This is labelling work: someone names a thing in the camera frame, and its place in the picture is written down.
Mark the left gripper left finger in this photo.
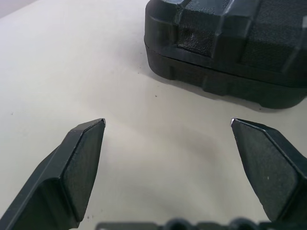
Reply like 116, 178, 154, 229
0, 118, 106, 230

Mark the black plastic tool case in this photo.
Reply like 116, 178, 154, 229
143, 0, 307, 110

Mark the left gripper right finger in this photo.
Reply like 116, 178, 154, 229
229, 117, 307, 223

